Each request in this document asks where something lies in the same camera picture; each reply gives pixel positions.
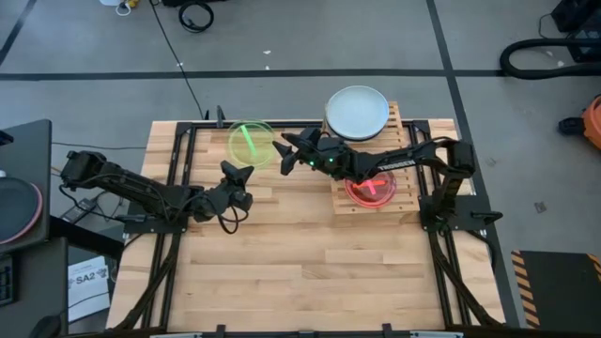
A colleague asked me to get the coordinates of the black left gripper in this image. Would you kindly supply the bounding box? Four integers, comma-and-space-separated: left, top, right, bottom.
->
201, 160, 256, 222

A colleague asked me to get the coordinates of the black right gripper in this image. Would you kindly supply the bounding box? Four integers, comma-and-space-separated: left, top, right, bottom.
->
271, 132, 339, 177

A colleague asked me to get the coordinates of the white plate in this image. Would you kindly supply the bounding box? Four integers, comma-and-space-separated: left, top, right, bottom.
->
325, 84, 391, 141

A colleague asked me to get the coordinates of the red transparent plate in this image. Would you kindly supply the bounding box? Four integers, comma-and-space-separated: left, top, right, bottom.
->
343, 169, 398, 210

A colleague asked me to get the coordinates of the wooden slatted shelf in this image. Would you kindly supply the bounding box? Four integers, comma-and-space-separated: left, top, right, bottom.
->
328, 100, 422, 216

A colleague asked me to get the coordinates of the green transparent plate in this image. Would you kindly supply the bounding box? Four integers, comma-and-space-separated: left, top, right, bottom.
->
226, 118, 277, 170

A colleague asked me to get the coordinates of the black power adapter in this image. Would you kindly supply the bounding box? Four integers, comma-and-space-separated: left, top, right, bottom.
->
59, 197, 99, 224

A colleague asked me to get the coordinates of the white printed paper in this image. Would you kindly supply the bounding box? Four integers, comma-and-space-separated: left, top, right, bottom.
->
67, 255, 113, 324

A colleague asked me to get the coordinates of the black desk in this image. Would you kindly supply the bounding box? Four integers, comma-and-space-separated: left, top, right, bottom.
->
0, 118, 54, 257

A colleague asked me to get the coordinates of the black disc red rim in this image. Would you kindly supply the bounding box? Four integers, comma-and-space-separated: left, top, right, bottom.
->
0, 177, 44, 247

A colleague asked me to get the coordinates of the black computer mouse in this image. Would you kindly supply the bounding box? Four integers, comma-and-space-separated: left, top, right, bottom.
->
27, 313, 63, 338

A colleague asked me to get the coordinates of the black yellow-striped mat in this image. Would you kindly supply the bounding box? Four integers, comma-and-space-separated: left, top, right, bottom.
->
510, 249, 601, 330

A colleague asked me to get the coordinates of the orange vacuum cleaner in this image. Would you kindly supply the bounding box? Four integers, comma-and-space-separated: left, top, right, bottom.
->
557, 95, 601, 151

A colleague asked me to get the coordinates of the black case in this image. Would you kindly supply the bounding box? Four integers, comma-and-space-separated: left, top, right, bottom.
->
549, 0, 601, 34

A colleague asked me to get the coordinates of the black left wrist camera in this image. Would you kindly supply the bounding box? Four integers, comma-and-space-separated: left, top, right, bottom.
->
232, 190, 255, 213

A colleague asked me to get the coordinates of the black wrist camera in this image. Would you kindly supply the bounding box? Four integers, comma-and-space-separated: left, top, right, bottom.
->
300, 125, 324, 142
232, 190, 255, 213

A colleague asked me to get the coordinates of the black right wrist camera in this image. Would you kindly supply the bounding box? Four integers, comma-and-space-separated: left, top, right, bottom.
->
300, 125, 324, 142

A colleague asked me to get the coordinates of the black left camera cable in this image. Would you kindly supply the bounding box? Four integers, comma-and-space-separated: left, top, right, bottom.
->
217, 204, 251, 236

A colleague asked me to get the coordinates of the black table frame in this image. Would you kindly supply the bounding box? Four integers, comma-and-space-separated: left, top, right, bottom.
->
110, 119, 507, 338

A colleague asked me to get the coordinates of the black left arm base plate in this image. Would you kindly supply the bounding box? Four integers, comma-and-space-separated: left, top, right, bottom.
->
122, 213, 189, 235

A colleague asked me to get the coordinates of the black coiled cable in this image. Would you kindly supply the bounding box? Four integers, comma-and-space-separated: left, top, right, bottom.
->
177, 0, 216, 34

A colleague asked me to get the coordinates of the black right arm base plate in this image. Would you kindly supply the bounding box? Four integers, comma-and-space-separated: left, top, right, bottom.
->
419, 194, 503, 233

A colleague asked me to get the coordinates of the black vacuum hose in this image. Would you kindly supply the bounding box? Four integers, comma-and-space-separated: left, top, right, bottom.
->
499, 37, 601, 81

